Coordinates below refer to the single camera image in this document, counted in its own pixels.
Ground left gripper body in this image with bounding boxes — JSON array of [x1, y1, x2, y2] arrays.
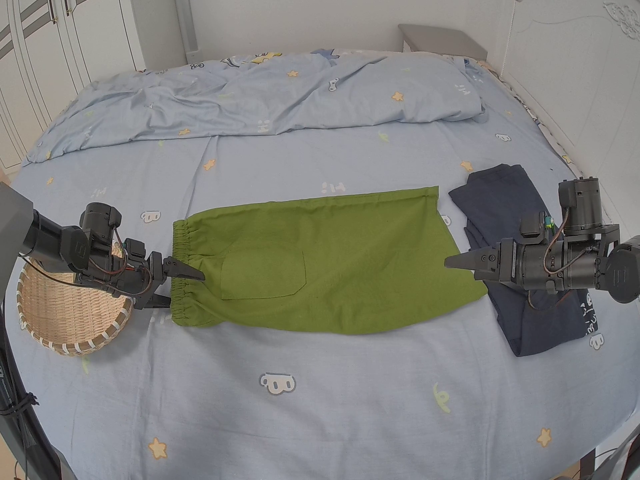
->
[[102, 252, 167, 313]]

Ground dark blue T-shirt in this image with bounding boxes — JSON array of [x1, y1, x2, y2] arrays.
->
[[448, 164, 601, 359]]

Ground white wardrobe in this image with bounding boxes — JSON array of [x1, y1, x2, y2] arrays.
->
[[0, 0, 147, 169]]

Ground round woven basket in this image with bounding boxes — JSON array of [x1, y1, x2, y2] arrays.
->
[[16, 245, 135, 358]]

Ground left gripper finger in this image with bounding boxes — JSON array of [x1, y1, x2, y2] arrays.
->
[[162, 256, 206, 282], [135, 294, 172, 312]]

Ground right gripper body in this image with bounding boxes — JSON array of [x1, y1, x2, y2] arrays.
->
[[499, 237, 554, 294]]

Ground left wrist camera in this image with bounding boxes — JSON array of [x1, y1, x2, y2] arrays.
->
[[124, 238, 149, 264]]

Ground white hanging cord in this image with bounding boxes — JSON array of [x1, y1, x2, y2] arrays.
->
[[500, 0, 519, 77]]

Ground green shorts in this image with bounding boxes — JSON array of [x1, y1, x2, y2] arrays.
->
[[171, 184, 488, 337]]

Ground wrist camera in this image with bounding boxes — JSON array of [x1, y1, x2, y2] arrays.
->
[[124, 238, 149, 264], [520, 211, 551, 244]]

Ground pale blue quilt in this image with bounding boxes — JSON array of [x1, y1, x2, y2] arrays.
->
[[22, 48, 489, 162]]

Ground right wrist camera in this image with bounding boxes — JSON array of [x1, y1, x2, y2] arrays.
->
[[520, 211, 551, 244]]

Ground grey bedside table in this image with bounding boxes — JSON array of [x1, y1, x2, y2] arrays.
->
[[398, 23, 489, 62]]

